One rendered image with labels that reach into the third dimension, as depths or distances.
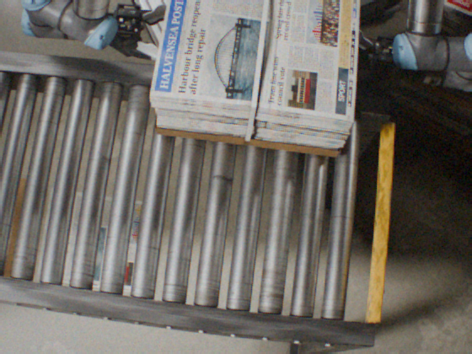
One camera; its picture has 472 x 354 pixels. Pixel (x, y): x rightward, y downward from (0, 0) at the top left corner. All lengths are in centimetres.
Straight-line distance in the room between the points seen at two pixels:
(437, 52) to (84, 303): 88
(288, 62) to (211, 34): 15
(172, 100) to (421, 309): 130
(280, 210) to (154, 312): 33
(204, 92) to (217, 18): 15
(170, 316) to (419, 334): 110
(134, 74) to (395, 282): 116
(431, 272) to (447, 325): 18
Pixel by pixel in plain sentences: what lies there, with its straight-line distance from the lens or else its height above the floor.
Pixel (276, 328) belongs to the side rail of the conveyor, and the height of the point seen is 80.
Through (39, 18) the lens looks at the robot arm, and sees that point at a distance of 157.
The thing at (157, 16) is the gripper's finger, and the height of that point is 80.
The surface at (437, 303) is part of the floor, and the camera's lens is 240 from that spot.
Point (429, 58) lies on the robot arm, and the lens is 154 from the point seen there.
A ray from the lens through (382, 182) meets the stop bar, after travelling 155.
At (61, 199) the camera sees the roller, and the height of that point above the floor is 80.
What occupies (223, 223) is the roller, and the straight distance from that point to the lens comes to 151.
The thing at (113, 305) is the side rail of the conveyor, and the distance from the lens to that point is 149.
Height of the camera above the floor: 228
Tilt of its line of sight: 75 degrees down
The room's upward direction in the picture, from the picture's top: 9 degrees clockwise
